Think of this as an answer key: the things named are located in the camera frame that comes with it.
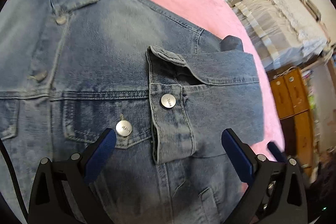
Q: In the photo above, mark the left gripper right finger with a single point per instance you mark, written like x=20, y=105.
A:
x=276, y=190

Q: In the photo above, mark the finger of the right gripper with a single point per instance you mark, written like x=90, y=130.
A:
x=276, y=153

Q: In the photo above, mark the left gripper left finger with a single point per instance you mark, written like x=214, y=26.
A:
x=61, y=188

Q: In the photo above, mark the blue denim jacket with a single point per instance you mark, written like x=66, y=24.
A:
x=19, y=113

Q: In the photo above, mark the wooden drawer chest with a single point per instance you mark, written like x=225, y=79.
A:
x=292, y=105

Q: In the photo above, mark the lace-covered cabinet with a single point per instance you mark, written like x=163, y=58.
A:
x=283, y=32

